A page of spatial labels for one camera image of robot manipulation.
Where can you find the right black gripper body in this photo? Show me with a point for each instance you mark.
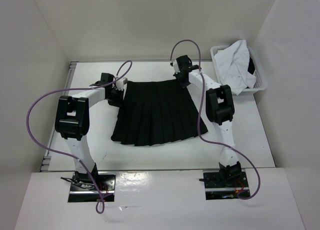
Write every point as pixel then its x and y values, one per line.
pixel 184 82

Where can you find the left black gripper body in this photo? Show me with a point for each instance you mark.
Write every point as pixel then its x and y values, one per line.
pixel 116 97

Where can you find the black pleated skirt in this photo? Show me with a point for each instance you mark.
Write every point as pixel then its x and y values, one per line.
pixel 156 113

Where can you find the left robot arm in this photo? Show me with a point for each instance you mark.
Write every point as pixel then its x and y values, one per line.
pixel 73 121

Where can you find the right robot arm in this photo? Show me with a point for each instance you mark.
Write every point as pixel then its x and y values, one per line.
pixel 219 110

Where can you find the white skirt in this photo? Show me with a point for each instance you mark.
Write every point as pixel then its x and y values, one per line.
pixel 233 67

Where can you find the black garment in basket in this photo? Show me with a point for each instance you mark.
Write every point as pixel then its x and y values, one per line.
pixel 251 66

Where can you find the white plastic basket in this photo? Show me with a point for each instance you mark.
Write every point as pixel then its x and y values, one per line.
pixel 261 81

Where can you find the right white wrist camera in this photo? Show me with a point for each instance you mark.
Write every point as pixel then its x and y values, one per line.
pixel 175 66

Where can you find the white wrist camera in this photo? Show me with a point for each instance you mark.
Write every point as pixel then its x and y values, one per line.
pixel 175 66
pixel 120 83

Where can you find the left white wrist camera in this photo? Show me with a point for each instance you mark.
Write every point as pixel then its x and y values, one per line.
pixel 120 83

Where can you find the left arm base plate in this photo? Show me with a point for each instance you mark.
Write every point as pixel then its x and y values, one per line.
pixel 83 192

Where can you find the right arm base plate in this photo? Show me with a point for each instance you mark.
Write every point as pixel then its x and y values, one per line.
pixel 216 189

